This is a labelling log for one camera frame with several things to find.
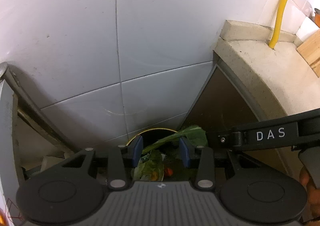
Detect wooden knife block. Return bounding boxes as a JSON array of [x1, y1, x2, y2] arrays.
[[297, 30, 320, 77]]

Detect black gold rim trash bin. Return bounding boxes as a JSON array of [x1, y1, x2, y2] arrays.
[[131, 126, 201, 182]]

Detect small bowl on ledge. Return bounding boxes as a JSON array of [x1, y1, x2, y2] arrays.
[[314, 8, 320, 28]]

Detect dark green leafy vegetable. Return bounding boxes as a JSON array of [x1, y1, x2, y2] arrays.
[[132, 150, 165, 182]]

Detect orange peel piece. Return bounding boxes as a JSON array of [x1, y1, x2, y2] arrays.
[[150, 171, 159, 182]]

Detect person's right hand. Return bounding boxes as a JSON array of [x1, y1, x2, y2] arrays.
[[299, 167, 320, 225]]

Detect large dark green leaves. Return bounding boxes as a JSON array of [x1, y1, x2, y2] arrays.
[[141, 125, 208, 155]]

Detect red drink carton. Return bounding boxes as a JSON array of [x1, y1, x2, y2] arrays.
[[164, 167, 173, 177]]

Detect yellow gas pipe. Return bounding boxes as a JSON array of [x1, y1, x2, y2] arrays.
[[268, 0, 288, 49]]

